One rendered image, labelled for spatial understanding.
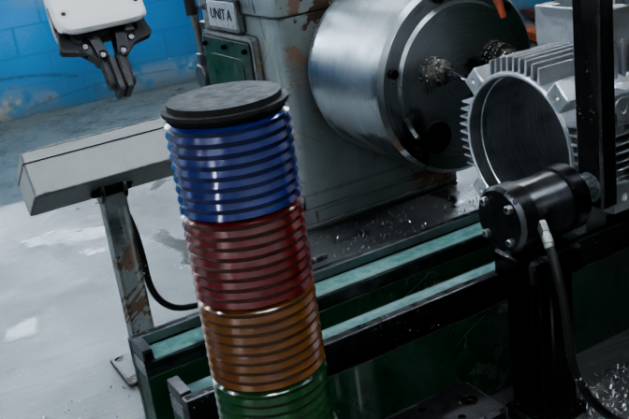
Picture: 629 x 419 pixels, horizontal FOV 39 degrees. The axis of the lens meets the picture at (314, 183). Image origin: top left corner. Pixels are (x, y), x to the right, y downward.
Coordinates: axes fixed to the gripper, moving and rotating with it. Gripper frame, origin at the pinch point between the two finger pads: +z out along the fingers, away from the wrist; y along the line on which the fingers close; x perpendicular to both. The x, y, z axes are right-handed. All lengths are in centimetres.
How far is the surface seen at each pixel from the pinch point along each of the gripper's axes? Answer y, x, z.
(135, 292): -5.4, 5.9, 22.7
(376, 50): 30.1, -3.6, 5.7
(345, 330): 5.3, -19.9, 35.4
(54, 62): 100, 485, -206
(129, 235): -4.6, 2.4, 17.0
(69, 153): -8.9, -3.7, 8.2
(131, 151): -2.7, -3.6, 9.6
